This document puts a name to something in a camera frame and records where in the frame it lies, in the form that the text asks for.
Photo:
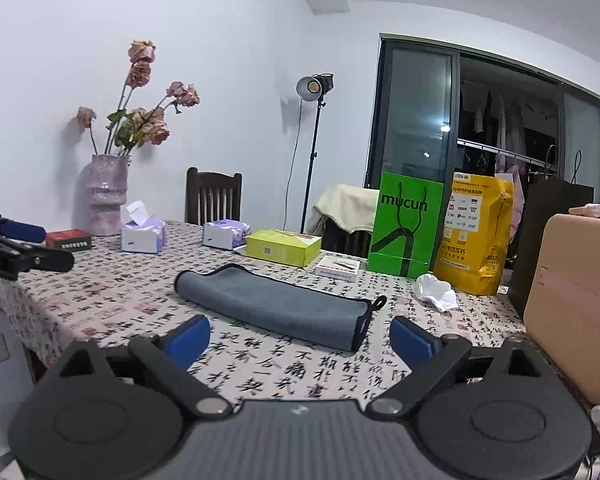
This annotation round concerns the hanging clothes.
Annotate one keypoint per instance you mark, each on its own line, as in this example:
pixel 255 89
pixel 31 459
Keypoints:
pixel 510 130

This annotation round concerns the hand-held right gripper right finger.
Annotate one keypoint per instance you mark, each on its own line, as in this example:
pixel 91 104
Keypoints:
pixel 410 337

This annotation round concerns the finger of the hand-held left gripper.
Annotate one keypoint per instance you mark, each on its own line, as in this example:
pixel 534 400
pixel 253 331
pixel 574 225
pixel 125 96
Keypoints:
pixel 50 260
pixel 24 231

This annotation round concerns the yellow-green box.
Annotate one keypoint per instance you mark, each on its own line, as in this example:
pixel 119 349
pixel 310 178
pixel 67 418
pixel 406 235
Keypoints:
pixel 280 250

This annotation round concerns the brown cardboard box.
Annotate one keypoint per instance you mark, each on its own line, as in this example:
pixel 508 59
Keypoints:
pixel 575 310

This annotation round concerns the green paper bag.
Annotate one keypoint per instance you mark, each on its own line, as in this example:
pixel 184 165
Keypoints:
pixel 405 225

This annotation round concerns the studio light on stand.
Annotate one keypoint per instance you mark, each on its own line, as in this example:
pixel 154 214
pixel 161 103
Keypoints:
pixel 312 87

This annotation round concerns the dark wooden chair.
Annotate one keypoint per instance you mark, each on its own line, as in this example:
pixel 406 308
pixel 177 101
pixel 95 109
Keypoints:
pixel 212 200

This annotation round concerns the metal clothes rail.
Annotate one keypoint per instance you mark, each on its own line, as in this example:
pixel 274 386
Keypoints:
pixel 505 152

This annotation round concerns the red box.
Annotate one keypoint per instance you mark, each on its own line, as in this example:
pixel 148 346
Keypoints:
pixel 67 237

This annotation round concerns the crumpled white tissue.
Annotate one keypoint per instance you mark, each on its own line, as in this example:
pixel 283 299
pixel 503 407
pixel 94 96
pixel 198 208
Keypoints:
pixel 437 292

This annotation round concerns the grey towel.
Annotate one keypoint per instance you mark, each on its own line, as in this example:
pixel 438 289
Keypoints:
pixel 270 300

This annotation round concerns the yellow paper bag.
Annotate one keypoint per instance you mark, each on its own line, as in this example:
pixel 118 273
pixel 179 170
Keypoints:
pixel 475 240

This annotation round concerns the small white box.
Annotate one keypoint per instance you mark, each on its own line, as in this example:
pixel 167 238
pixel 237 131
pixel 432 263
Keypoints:
pixel 337 266

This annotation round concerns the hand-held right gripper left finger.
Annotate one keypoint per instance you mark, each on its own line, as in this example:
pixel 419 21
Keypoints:
pixel 190 340

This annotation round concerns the black paper bag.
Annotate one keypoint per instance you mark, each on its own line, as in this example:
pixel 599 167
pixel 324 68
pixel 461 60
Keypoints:
pixel 540 230

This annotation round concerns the dried pink roses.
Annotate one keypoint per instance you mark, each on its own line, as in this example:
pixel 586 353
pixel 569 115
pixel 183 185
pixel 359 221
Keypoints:
pixel 150 127

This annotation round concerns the pink textured vase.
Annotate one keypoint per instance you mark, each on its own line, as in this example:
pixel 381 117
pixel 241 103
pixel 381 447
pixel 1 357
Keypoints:
pixel 105 195

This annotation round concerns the purple tissue pack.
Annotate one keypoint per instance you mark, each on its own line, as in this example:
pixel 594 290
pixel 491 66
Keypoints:
pixel 142 240
pixel 225 235

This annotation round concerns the black framed sliding glass door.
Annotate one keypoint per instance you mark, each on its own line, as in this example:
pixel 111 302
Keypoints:
pixel 415 110

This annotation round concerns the cream cloth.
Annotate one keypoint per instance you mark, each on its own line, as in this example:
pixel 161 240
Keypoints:
pixel 345 205

